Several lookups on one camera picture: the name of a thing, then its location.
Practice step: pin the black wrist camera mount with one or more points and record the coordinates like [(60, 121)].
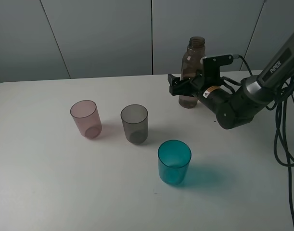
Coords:
[(211, 66)]

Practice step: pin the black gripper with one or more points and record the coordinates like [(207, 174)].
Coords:
[(201, 83)]

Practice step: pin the translucent pink plastic cup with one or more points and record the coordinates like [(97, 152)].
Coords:
[(86, 117)]

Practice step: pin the translucent brown plastic bottle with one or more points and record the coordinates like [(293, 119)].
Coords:
[(190, 64)]

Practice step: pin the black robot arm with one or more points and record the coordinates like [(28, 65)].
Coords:
[(236, 103)]

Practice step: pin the translucent grey plastic cup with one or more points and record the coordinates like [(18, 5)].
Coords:
[(135, 123)]

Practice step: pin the translucent teal plastic cup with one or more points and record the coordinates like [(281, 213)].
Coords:
[(174, 157)]

